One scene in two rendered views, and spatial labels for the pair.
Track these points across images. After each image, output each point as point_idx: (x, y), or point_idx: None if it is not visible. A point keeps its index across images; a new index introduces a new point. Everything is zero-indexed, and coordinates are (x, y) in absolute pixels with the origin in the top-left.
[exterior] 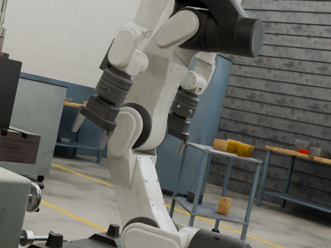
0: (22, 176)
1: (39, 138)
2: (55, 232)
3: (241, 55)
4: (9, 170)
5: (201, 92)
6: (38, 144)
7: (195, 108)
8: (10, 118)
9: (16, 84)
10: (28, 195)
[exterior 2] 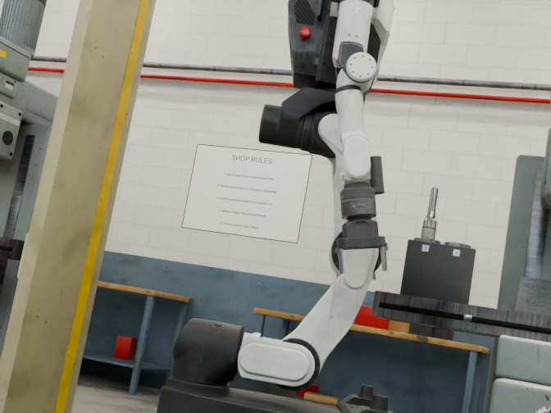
0: (512, 380)
1: (375, 292)
2: (371, 386)
3: (272, 144)
4: (548, 387)
5: (344, 179)
6: (374, 297)
7: (340, 203)
8: (401, 286)
9: (405, 257)
10: (491, 399)
